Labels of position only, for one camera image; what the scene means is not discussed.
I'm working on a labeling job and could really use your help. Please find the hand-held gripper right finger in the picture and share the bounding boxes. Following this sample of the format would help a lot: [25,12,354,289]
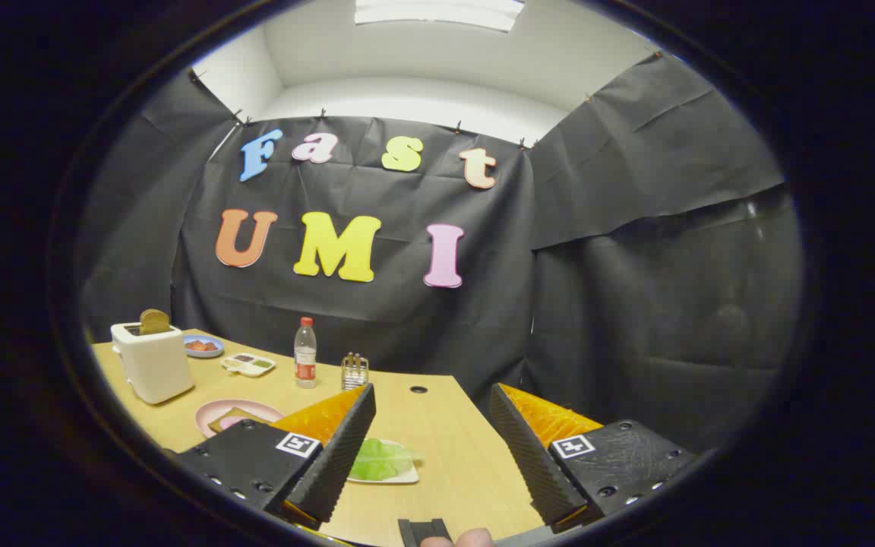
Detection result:
[488,382,698,534]

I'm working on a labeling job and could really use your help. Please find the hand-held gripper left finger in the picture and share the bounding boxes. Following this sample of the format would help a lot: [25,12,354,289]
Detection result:
[174,382,377,529]

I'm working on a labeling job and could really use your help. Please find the green lettuce leaf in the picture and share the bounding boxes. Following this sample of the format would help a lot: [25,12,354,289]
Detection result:
[348,438,425,482]

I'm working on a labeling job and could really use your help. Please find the white rectangular plate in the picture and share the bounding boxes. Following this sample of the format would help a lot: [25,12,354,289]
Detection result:
[345,438,421,485]

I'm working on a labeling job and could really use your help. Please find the bread slice with dark crust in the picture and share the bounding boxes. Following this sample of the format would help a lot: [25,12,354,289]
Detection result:
[208,408,273,434]

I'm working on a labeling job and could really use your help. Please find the clear bottle with red cap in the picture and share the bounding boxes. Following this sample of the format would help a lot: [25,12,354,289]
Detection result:
[293,317,318,390]

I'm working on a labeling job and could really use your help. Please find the white divided seasoning tray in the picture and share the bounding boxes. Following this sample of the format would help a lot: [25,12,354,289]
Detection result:
[221,352,277,378]

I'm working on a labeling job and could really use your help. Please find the pink plate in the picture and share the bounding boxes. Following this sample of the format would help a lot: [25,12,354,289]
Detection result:
[194,399,286,440]

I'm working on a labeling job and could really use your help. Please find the black backdrop cloth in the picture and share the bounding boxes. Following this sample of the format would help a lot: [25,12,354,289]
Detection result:
[77,49,803,457]

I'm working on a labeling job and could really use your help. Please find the blue plate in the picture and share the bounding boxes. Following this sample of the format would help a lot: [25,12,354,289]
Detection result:
[182,334,225,359]

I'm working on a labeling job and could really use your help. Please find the white toaster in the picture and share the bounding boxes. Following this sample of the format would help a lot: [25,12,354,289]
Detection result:
[109,321,197,406]

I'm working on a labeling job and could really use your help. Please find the ceiling light panel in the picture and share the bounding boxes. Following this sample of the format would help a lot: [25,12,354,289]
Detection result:
[354,0,526,33]

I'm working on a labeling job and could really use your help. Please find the metal wire utensil holder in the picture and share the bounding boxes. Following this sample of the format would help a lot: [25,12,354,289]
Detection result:
[340,352,371,391]

